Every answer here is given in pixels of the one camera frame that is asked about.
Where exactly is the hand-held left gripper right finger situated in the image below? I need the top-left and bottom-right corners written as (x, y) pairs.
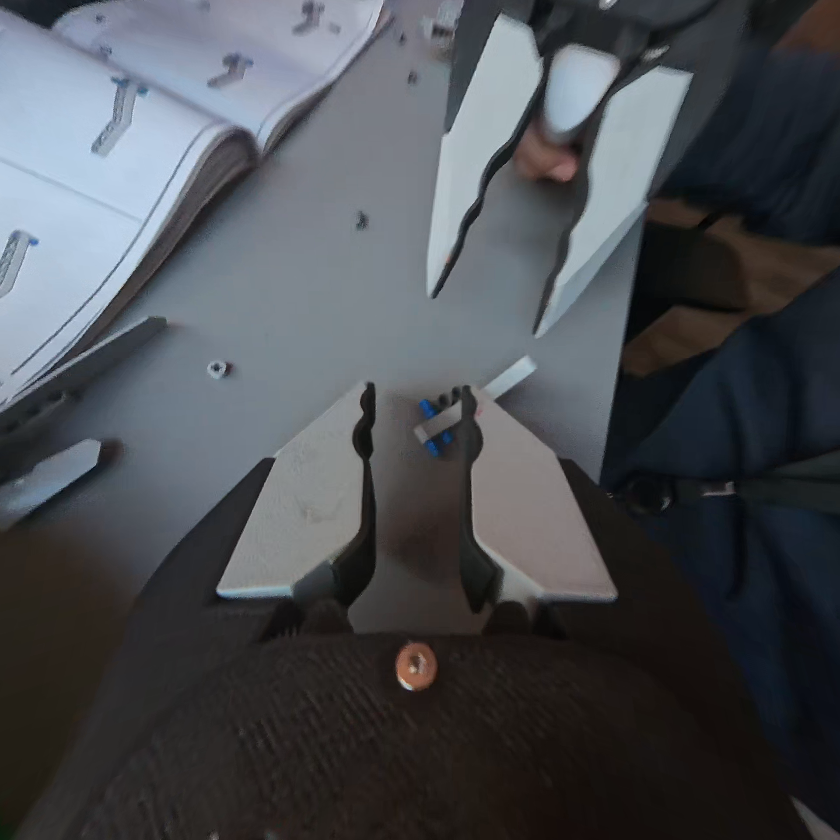
top-left (459, 385), bottom-right (619, 614)

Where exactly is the white instruction booklet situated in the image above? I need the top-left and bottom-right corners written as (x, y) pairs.
top-left (0, 0), bottom-right (395, 401)

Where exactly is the black webbing strap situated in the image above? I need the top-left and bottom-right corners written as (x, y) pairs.
top-left (610, 453), bottom-right (840, 519)

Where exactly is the person's right hand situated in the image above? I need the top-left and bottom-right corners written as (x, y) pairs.
top-left (514, 115), bottom-right (586, 186)

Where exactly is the grey fabric seat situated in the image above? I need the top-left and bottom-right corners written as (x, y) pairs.
top-left (791, 797), bottom-right (840, 840)

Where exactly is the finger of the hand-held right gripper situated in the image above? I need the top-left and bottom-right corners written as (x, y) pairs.
top-left (532, 64), bottom-right (695, 341)
top-left (425, 12), bottom-right (547, 301)

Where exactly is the long dark grey lego panel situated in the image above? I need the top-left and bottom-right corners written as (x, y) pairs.
top-left (0, 316), bottom-right (168, 434)

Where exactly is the person's right forearm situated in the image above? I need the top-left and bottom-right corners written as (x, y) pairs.
top-left (656, 39), bottom-right (840, 224)

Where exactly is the small grey lego assembly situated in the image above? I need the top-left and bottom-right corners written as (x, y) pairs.
top-left (423, 0), bottom-right (460, 40)

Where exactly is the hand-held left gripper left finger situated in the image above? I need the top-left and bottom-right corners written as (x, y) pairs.
top-left (215, 381), bottom-right (378, 614)

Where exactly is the grey angled lego beam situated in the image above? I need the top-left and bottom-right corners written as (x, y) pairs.
top-left (413, 356), bottom-right (539, 457)

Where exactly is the short grey lego panel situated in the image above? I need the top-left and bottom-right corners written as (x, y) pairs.
top-left (0, 438), bottom-right (102, 519)

